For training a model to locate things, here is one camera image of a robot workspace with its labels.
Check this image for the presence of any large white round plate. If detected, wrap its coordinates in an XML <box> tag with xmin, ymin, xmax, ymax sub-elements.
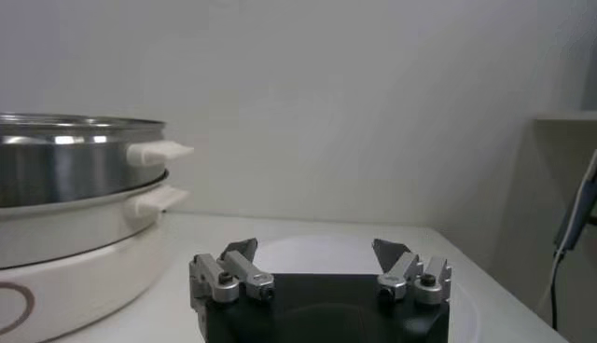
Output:
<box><xmin>254</xmin><ymin>232</ymin><xmax>482</xmax><ymax>343</ymax></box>

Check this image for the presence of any cream electric cooking pot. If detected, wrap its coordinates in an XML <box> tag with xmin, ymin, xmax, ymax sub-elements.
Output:
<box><xmin>0</xmin><ymin>170</ymin><xmax>192</xmax><ymax>343</ymax></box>

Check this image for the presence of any black power cable with adapter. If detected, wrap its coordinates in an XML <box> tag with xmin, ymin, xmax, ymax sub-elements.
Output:
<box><xmin>549</xmin><ymin>148</ymin><xmax>597</xmax><ymax>332</ymax></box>

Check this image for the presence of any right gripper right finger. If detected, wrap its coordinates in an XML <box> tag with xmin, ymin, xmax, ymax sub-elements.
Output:
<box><xmin>371</xmin><ymin>238</ymin><xmax>453</xmax><ymax>308</ymax></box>

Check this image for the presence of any stainless steel steamer basket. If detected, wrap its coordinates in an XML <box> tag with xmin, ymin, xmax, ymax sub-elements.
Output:
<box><xmin>0</xmin><ymin>111</ymin><xmax>195</xmax><ymax>209</ymax></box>

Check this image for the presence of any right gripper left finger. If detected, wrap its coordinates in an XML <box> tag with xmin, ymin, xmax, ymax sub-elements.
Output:
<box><xmin>188</xmin><ymin>237</ymin><xmax>276</xmax><ymax>309</ymax></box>

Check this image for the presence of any thin white wall cable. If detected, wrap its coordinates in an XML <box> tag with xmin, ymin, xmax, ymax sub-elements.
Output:
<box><xmin>535</xmin><ymin>152</ymin><xmax>597</xmax><ymax>322</ymax></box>

